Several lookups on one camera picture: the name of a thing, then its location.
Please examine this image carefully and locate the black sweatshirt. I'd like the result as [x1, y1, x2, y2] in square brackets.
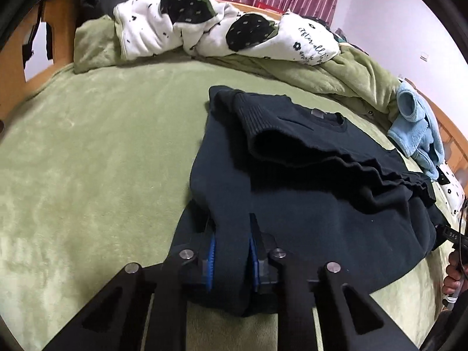
[186, 86, 446, 316]

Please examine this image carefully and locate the person's right hand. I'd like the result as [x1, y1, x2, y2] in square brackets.
[442, 250, 467, 295]

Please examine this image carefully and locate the white patterned pillow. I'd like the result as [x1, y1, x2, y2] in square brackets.
[437, 163, 466, 216]

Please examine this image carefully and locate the light blue fleece robe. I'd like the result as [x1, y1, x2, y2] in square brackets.
[387, 80, 445, 181]

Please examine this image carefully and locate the green plush bed sheet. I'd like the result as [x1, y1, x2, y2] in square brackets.
[0, 52, 462, 351]

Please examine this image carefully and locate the green plush blanket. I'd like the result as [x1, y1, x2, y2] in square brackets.
[74, 15, 401, 131]

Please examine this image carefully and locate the white black patterned quilt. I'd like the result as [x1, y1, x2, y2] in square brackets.
[113, 0, 340, 66]

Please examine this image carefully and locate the white wall switch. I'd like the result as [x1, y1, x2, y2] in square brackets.
[420, 52, 429, 62]

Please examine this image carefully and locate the wooden bed frame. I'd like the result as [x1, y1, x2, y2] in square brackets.
[0, 0, 468, 176]

